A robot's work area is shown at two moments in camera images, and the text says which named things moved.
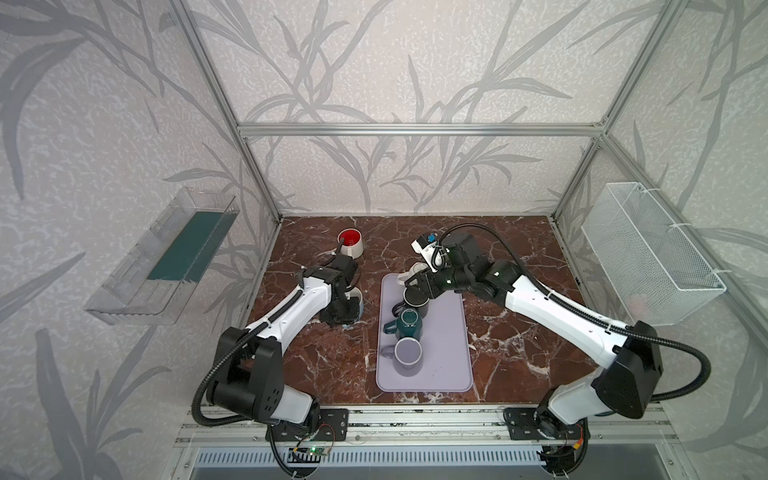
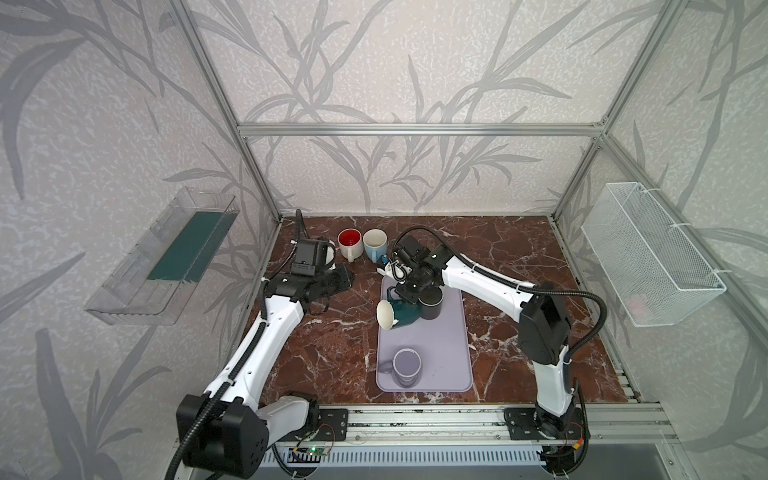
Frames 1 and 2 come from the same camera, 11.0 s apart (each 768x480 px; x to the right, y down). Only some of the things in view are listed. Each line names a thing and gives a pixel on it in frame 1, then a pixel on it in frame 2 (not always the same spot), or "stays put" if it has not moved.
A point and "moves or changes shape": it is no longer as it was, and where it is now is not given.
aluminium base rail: [468, 427] stays put
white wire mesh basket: [659, 276] stays put
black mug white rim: [420, 307] → [430, 301]
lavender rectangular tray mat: [446, 364] stays put
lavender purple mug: [407, 352] → [405, 366]
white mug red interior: [352, 242] stays put
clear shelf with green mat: [153, 281] stays put
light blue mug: [355, 292] → [375, 241]
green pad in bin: [188, 256] stays put
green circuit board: [317, 450] stays put
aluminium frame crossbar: [420, 130] stays put
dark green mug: [409, 324] moves or changes shape
